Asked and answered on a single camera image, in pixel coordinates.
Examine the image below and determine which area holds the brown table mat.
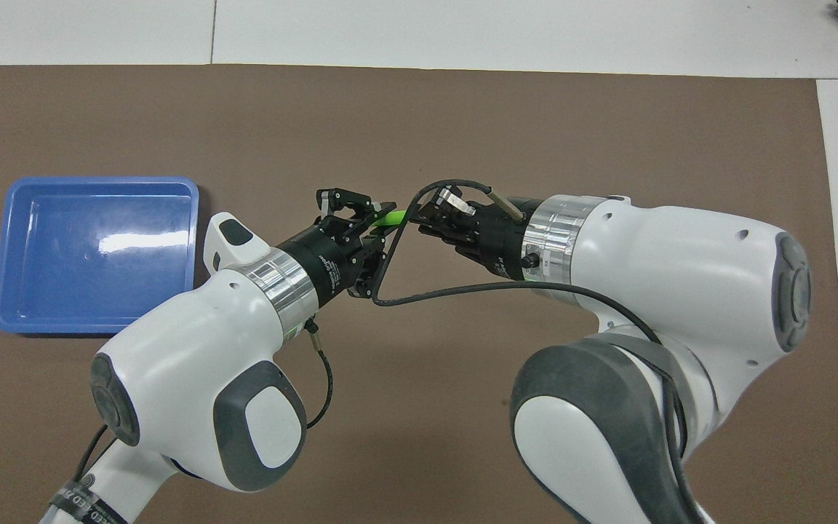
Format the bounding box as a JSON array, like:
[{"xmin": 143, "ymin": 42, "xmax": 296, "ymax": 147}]
[{"xmin": 0, "ymin": 64, "xmax": 838, "ymax": 524}]

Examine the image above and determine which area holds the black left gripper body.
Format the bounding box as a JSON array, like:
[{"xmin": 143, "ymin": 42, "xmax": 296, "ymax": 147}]
[{"xmin": 277, "ymin": 217, "xmax": 391, "ymax": 306}]

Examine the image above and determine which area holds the blue plastic tray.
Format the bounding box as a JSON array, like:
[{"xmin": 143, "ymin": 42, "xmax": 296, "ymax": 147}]
[{"xmin": 0, "ymin": 176, "xmax": 200, "ymax": 336}]

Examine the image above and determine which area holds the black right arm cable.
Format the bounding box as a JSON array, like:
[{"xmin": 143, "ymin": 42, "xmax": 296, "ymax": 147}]
[{"xmin": 372, "ymin": 180, "xmax": 689, "ymax": 467}]

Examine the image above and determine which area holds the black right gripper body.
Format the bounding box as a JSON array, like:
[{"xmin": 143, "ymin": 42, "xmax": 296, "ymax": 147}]
[{"xmin": 455, "ymin": 196, "xmax": 545, "ymax": 282}]

